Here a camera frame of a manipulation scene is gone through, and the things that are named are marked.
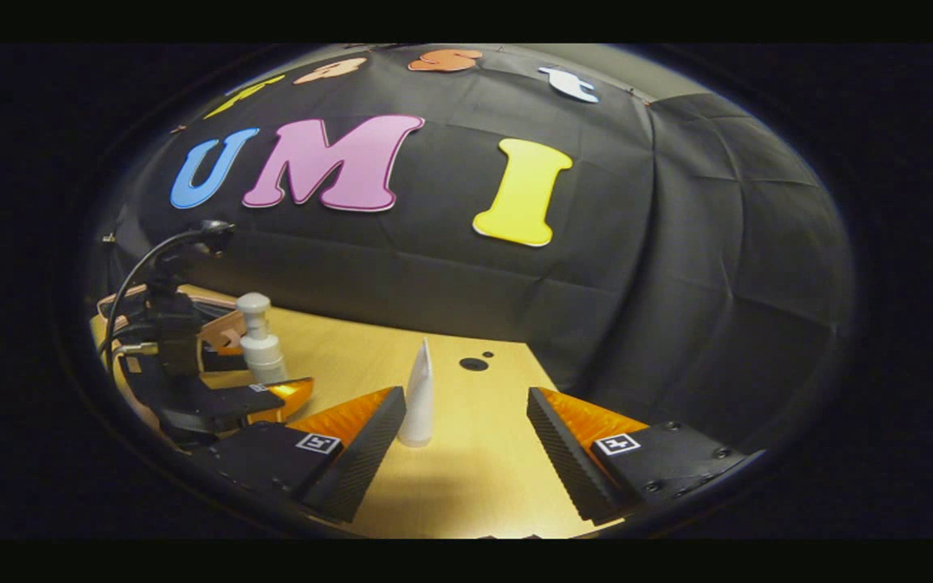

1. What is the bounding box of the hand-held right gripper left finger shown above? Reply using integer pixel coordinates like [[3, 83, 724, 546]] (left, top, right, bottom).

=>
[[191, 386, 408, 525]]

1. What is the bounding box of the pink suitcase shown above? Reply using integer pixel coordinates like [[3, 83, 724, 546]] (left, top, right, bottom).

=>
[[96, 282, 250, 359]]

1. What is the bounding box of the white squeeze tube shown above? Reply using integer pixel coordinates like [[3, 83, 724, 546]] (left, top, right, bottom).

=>
[[397, 337, 436, 449]]

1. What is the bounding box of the white pump bottle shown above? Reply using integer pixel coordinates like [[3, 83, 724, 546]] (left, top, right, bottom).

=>
[[236, 291, 289, 386]]

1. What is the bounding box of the black cable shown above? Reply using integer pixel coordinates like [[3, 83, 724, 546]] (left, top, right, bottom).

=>
[[100, 222, 228, 359]]

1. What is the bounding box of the black backdrop cloth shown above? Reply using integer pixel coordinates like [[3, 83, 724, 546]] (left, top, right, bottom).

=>
[[98, 45, 856, 454]]

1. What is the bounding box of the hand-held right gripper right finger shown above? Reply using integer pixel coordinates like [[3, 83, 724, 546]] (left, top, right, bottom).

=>
[[526, 386, 767, 525]]

